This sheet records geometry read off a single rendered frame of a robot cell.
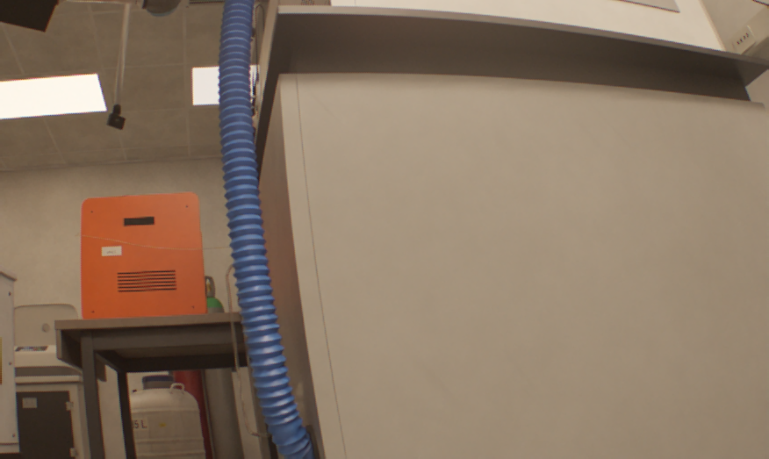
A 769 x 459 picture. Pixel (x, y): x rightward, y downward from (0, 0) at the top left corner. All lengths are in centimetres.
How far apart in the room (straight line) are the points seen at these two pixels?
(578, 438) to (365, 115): 40
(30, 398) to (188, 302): 276
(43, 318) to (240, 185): 459
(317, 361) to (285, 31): 34
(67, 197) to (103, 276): 360
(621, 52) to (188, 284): 150
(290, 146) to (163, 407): 293
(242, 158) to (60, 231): 493
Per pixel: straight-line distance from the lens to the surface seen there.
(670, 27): 102
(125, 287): 197
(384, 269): 57
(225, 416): 466
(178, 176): 547
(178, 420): 347
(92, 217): 207
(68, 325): 193
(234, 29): 65
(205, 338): 189
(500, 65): 75
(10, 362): 134
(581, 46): 80
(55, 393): 448
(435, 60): 72
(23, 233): 557
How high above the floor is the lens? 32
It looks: 19 degrees up
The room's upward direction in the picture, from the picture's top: 10 degrees counter-clockwise
